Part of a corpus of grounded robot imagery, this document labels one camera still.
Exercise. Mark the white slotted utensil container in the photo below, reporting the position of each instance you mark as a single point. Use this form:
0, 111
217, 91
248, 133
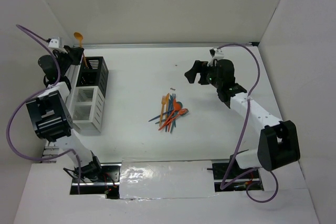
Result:
86, 108

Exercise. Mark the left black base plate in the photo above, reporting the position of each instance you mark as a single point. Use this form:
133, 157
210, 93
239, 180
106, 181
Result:
107, 185

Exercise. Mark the aluminium rail at back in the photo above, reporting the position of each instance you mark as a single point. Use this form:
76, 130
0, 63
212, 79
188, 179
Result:
155, 45

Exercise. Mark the orange plastic spoon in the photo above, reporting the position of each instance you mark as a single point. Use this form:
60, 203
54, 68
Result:
176, 107

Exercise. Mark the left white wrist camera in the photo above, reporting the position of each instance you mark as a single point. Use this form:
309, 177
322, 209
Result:
55, 43

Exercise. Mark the teal plastic spoon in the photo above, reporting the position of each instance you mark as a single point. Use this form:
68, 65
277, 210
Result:
169, 116

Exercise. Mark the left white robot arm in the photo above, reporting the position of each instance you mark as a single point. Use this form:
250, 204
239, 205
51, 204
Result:
51, 118

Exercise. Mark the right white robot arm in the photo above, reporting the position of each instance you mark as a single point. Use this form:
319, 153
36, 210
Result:
278, 144

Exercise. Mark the blue plastic spoon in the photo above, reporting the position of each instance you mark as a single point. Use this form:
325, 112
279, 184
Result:
173, 123

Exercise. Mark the orange plastic fork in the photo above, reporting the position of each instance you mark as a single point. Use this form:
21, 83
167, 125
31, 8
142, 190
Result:
179, 113

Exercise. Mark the yellow plastic spoon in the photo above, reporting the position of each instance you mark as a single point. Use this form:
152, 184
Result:
79, 37

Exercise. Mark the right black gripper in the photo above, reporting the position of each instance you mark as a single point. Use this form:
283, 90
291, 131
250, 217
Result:
197, 67

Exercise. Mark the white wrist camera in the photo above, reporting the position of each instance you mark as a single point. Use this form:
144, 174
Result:
55, 43
216, 53

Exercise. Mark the yellow plastic knife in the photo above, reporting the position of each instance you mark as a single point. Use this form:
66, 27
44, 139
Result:
167, 104

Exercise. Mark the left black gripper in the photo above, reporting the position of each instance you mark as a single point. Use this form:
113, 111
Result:
74, 54

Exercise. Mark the blue plastic fork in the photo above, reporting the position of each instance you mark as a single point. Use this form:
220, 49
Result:
171, 104

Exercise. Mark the silver reflective tape sheet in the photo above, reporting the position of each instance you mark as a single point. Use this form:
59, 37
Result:
151, 179

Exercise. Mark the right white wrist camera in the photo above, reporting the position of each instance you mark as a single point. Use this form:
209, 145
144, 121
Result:
216, 53

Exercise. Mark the black slotted utensil container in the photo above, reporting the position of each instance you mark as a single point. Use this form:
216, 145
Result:
94, 73

